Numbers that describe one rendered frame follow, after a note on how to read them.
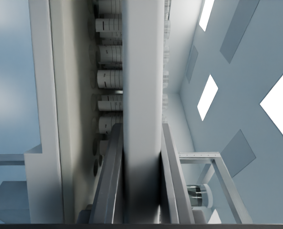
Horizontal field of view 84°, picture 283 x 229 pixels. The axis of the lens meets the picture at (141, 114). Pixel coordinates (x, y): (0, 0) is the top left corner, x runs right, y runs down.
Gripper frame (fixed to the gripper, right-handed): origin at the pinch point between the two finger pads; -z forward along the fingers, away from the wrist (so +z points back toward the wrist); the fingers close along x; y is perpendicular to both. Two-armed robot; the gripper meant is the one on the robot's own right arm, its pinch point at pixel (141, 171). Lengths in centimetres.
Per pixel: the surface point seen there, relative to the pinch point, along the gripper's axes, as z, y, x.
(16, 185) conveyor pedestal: -51, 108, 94
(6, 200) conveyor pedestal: -40, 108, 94
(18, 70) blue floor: -123, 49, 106
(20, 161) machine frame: -59, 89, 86
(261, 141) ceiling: -150, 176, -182
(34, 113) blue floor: -115, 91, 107
